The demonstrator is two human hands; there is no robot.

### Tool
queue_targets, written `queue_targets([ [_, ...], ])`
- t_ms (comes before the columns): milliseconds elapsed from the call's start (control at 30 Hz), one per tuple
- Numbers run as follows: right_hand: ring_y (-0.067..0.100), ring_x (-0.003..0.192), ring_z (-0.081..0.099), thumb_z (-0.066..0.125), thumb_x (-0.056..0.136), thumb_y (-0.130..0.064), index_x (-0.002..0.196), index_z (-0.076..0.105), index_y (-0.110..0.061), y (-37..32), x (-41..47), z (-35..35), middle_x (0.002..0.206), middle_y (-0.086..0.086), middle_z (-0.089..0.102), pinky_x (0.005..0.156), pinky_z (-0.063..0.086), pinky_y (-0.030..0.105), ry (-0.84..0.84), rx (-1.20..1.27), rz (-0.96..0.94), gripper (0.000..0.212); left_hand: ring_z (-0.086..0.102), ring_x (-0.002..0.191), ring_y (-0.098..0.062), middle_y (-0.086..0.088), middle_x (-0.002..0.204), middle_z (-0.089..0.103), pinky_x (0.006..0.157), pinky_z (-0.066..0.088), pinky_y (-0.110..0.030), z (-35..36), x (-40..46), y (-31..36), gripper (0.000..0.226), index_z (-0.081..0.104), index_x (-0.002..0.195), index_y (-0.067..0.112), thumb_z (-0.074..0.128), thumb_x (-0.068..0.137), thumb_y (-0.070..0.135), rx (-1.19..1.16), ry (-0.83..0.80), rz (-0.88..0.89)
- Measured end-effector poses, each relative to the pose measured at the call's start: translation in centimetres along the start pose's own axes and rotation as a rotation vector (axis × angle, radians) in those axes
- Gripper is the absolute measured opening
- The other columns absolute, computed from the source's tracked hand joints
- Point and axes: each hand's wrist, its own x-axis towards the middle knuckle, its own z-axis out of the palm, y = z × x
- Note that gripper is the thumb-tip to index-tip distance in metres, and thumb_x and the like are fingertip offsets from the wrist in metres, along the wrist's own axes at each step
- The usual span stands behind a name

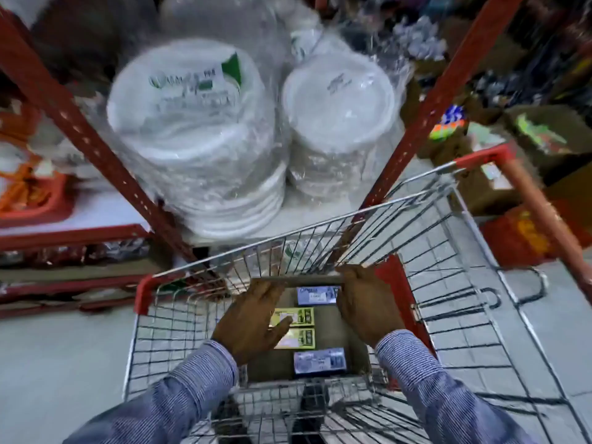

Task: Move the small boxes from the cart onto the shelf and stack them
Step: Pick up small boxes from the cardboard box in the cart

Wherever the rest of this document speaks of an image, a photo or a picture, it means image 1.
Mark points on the person's left hand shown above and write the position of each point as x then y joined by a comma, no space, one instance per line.
245,326

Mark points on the person's right hand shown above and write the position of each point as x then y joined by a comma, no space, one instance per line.
370,309

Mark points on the person's left thumb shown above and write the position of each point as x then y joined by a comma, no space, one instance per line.
279,327

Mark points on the person's right thumb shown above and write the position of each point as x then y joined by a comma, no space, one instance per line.
343,302

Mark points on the brown cardboard box with labels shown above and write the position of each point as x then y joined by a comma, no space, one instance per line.
323,328

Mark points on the person's right forearm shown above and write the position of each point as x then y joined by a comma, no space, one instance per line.
439,393

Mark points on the person's left forearm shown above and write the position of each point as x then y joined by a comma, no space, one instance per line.
166,397

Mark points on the person's black shoe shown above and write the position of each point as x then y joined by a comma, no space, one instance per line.
309,411
231,420

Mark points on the small wrapped white plate stack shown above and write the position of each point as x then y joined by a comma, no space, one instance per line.
340,129

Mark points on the cardboard box with white label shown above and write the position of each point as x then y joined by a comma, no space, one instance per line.
485,184

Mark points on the red plastic crate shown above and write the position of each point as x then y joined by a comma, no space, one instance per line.
518,240

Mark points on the colourful toy packet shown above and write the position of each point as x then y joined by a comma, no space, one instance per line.
446,121

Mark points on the large wrapped white plate stack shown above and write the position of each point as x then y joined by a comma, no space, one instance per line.
194,134

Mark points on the cardboard box with green packets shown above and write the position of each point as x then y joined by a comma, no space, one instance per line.
545,131

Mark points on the red metal shelving rack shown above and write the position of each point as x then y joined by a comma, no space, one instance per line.
92,138

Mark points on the orange plastic tray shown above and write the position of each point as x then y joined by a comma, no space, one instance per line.
32,198

